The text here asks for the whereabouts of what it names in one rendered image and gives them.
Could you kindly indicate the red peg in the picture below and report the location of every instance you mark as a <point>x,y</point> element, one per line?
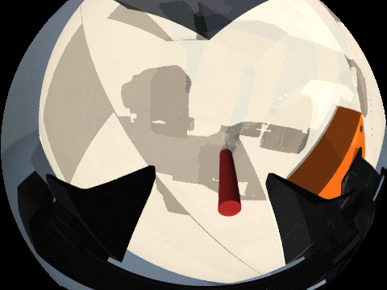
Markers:
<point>229,201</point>

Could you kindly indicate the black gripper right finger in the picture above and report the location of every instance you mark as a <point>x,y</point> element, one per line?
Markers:
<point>301,216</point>

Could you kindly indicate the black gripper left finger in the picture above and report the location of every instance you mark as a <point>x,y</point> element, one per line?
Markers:
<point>109,211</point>

